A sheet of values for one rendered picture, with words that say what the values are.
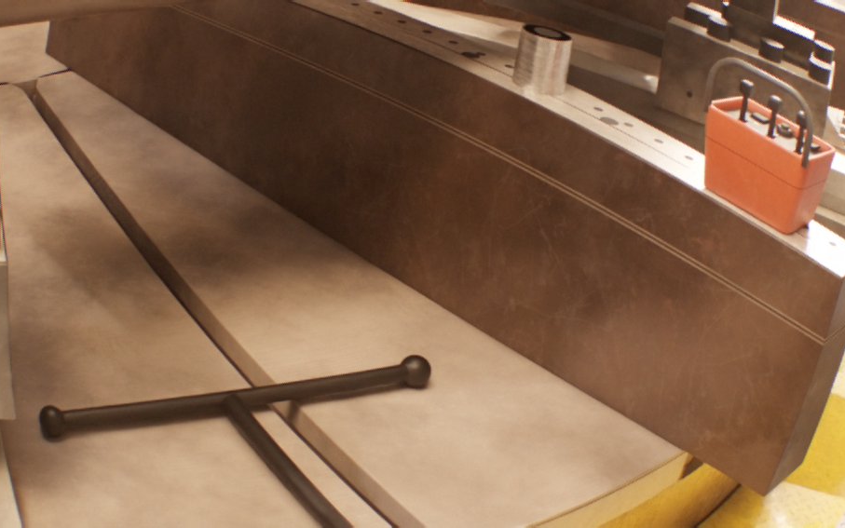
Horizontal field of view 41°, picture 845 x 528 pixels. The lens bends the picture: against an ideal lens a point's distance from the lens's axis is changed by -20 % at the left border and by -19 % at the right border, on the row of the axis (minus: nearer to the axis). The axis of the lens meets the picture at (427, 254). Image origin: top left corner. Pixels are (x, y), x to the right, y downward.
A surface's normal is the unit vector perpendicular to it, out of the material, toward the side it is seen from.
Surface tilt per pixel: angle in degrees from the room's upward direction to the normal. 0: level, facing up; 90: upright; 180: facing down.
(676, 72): 90
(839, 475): 0
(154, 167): 0
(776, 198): 97
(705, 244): 90
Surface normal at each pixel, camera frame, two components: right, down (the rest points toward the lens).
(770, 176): -0.70, 0.31
